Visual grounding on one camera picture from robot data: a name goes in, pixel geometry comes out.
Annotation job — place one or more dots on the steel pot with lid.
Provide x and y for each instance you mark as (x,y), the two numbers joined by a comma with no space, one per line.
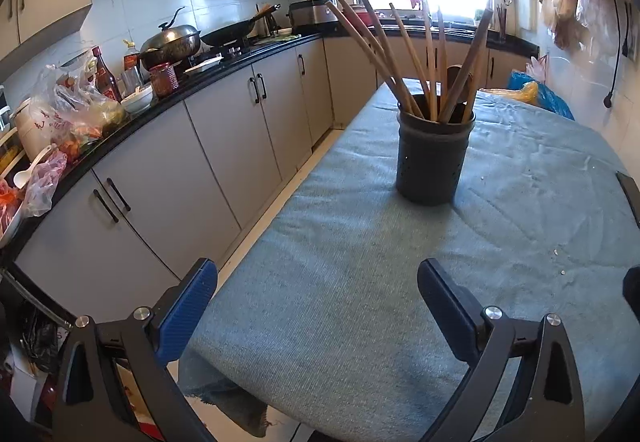
(170,44)

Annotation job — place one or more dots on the black kitchen countertop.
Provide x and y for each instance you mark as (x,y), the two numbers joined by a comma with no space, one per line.
(280,47)

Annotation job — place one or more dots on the silver rice cooker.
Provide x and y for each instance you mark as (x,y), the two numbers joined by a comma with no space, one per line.
(312,17)

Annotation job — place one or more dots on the pink plastic bag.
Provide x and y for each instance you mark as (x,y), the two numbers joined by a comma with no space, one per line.
(536,67)

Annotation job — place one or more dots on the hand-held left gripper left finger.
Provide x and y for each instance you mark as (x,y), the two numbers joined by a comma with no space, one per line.
(190,309)

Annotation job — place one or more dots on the black smartphone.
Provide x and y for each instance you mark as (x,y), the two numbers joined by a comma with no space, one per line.
(631,197)

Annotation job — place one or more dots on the red pot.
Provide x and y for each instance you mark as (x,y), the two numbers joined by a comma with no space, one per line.
(365,17)

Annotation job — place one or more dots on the metal spoon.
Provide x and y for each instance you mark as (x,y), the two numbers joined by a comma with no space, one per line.
(456,82)

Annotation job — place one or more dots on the oil bottle with yellow cap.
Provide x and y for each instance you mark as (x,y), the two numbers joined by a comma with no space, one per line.
(132,64)

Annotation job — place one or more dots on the dark sauce bottle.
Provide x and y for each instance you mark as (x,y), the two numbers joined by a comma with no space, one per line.
(106,79)

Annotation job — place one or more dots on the black wok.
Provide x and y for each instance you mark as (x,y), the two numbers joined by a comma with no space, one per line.
(230,34)

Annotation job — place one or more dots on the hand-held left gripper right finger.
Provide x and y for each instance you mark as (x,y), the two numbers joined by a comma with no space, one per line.
(445,309)

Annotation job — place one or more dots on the blue plastic bag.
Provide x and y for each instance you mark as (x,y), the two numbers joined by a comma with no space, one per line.
(552,99)

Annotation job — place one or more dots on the black gas stove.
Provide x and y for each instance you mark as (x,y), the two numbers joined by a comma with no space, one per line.
(215,59)

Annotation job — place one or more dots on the red jar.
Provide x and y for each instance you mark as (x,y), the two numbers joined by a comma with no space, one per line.
(164,79)

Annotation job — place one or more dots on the yellow plastic bag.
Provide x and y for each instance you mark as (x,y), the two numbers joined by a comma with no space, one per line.
(525,94)

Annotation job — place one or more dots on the small white bowl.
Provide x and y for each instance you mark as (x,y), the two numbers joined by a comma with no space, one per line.
(136,99)

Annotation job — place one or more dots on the dark chopstick holder on counter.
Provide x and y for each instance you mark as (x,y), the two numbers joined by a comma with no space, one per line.
(501,24)

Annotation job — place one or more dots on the beige lower cabinets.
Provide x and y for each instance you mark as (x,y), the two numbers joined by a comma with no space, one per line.
(215,142)

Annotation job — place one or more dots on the black utensil holder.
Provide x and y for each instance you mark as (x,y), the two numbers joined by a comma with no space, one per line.
(430,162)

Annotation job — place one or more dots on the clear bag of vegetables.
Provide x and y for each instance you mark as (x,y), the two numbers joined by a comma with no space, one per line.
(80,112)

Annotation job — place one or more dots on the white rice paddle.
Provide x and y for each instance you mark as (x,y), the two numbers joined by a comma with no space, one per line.
(30,169)

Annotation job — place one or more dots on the blue-grey tablecloth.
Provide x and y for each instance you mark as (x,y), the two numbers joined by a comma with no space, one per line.
(350,242)

